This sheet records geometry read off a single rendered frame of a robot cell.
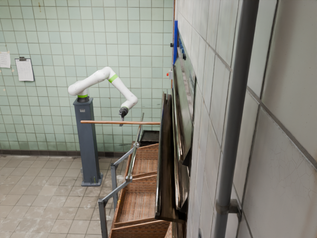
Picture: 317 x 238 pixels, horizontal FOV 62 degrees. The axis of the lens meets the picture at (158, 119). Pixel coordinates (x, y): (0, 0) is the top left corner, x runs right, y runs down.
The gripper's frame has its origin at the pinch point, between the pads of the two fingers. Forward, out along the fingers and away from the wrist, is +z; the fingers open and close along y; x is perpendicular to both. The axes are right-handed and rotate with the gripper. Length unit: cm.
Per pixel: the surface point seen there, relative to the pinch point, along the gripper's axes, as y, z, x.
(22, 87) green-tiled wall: 5, -112, 162
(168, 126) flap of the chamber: -23, 58, -50
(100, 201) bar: 23, 97, 0
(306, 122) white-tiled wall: -110, 233, -58
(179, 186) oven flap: -29, 142, -55
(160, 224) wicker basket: 38, 102, -46
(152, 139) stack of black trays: 40, -33, -32
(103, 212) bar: 33, 98, -2
